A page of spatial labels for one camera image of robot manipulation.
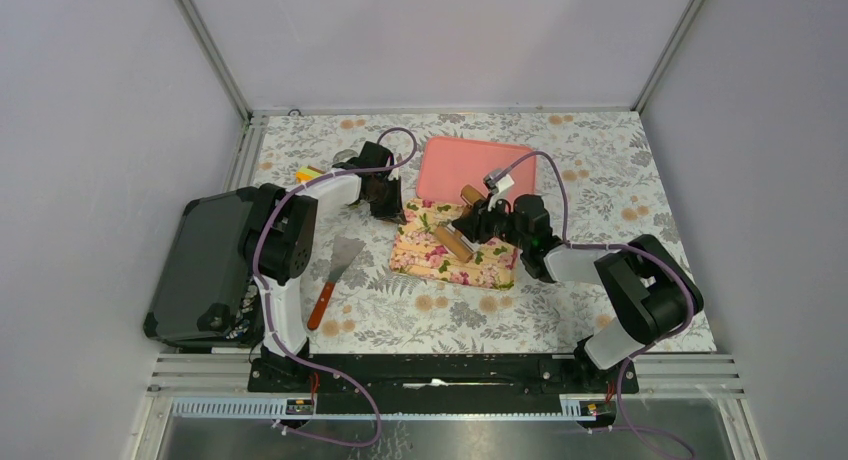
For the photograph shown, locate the pink plastic tray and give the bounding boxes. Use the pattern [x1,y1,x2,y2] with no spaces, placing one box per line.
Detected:
[416,136,532,204]

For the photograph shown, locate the floral cutting board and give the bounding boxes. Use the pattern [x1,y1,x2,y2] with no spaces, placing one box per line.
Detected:
[389,198,518,290]

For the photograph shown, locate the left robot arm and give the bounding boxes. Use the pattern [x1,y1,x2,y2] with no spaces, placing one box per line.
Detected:
[244,141,407,391]

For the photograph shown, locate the orange green toy block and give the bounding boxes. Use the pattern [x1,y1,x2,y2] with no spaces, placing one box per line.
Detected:
[295,166,325,184]

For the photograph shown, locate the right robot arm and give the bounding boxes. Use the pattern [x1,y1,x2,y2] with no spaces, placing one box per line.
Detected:
[435,191,703,392]

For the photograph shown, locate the wooden double-ended roller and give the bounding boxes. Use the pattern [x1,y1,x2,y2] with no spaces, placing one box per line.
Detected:
[434,185,486,263]

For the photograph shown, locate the metal scraper red handle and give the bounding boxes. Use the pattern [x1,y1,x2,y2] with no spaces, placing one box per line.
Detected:
[306,236,365,331]

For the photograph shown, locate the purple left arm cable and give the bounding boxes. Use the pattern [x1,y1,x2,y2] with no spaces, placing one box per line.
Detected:
[250,126,419,449]

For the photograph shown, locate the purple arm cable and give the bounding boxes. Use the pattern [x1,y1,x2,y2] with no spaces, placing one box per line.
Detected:
[250,126,419,449]
[493,150,697,460]

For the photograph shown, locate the black case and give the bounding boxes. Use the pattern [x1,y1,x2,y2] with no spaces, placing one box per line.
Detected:
[142,187,262,349]

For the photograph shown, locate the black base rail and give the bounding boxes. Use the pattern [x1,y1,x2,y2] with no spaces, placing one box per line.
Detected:
[247,352,640,416]

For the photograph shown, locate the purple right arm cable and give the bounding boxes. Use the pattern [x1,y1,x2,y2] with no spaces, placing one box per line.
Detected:
[493,150,697,460]

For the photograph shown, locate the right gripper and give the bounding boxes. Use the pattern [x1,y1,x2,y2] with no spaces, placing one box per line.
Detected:
[452,195,529,252]

